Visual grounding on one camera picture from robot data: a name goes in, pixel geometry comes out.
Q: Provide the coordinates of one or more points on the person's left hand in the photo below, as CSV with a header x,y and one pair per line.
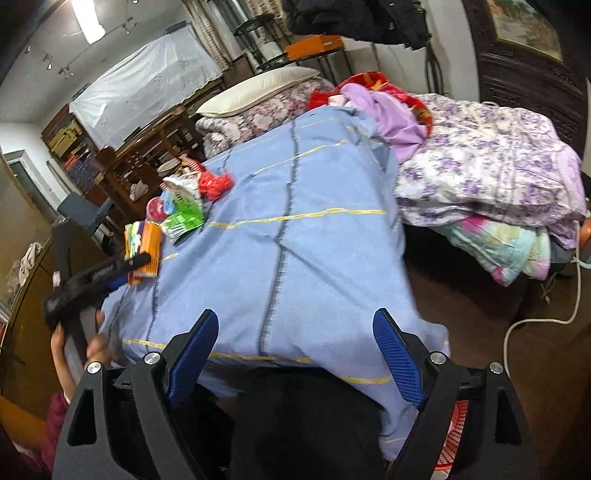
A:
x,y
99,350

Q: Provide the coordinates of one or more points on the orange tissue packet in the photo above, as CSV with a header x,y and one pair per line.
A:
x,y
150,244

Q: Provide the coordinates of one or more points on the beige plaid curtain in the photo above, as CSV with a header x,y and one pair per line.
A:
x,y
212,32

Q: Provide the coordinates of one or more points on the ceiling spotlight rail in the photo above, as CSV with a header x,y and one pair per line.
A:
x,y
67,71

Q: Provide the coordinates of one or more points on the white cloth cover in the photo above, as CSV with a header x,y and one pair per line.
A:
x,y
147,78

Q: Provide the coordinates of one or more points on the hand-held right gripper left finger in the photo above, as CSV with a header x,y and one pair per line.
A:
x,y
194,355

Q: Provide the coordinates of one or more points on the blue chair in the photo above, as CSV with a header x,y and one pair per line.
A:
x,y
83,210

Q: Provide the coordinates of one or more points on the brown pot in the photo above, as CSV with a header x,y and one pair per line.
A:
x,y
586,235

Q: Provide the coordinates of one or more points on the cream cloth bundle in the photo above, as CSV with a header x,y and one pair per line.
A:
x,y
138,191

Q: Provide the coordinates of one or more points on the green white packet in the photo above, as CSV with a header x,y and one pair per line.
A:
x,y
184,221

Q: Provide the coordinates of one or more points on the tie-dye quilt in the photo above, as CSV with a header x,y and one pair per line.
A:
x,y
498,244

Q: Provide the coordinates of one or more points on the white snack bag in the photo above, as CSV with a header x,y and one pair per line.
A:
x,y
182,187

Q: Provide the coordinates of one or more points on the black metal bed frame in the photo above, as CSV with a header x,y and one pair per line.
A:
x,y
431,69

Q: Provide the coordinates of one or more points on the white rag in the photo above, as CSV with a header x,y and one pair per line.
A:
x,y
30,263

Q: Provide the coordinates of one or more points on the black jacket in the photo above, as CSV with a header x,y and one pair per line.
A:
x,y
351,18

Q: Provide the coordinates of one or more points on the carved wooden screen panel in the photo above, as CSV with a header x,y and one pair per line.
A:
x,y
531,83

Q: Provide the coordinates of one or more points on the red plastic basket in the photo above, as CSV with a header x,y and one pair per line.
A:
x,y
461,443

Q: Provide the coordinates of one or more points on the orange box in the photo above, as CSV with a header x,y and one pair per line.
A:
x,y
314,46

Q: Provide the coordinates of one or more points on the blue plaid blanket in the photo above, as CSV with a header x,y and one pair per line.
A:
x,y
300,230

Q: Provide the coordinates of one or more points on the wooden shelf cabinet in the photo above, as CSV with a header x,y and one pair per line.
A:
x,y
69,143

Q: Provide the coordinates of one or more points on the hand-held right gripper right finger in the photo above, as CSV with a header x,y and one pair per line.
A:
x,y
397,355

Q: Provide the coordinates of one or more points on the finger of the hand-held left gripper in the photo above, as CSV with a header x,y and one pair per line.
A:
x,y
120,270

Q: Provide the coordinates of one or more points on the black round stand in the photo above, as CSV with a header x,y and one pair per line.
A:
x,y
254,21

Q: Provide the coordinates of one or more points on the maroon floral folded quilt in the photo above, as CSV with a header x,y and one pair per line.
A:
x,y
258,117

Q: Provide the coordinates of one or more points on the purple floral quilt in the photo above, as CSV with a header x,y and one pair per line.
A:
x,y
485,166

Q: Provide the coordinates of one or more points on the red net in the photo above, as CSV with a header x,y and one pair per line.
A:
x,y
214,184

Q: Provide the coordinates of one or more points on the red striped snack wrapper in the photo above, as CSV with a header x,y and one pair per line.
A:
x,y
191,164

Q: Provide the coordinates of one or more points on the ceiling tube light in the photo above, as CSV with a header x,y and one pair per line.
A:
x,y
90,21

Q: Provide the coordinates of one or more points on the person's left forearm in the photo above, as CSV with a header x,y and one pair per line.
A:
x,y
55,429

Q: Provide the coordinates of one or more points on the pink round item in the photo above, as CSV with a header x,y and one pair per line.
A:
x,y
154,210

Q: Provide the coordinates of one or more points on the brown wooden cabinet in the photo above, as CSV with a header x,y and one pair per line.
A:
x,y
27,332

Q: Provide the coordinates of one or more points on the dark wooden armchair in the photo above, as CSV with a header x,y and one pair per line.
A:
x,y
138,170

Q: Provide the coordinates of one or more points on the red blanket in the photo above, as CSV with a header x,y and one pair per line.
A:
x,y
364,83

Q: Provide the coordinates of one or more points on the lilac garment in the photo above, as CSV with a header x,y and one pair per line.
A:
x,y
392,120

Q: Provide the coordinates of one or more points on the white pillow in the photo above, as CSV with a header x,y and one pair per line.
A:
x,y
254,90

